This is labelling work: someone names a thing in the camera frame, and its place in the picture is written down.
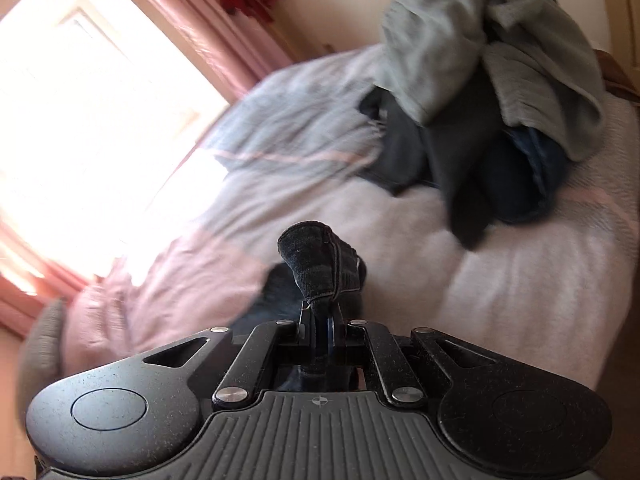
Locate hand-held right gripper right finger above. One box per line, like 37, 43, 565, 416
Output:
324, 316, 497, 406

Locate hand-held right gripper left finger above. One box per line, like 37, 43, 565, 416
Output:
142, 310, 323, 408

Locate black denim pants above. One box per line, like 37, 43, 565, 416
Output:
235, 221, 369, 392

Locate dark grey pants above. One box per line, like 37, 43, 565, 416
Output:
357, 80, 507, 252

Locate bed with pink-white blanket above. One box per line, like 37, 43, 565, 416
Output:
65, 42, 640, 388

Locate grey cushion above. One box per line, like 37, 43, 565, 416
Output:
17, 297, 69, 411

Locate blue jeans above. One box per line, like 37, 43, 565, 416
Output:
492, 127, 569, 224

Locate bright window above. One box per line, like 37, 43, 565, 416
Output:
0, 0, 232, 281

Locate grey knit garment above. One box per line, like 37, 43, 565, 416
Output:
482, 42, 571, 128

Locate pile of grey and dark clothes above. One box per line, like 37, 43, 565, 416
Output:
380, 0, 609, 162

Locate brown wooden furniture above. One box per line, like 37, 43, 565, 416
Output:
595, 47, 635, 97

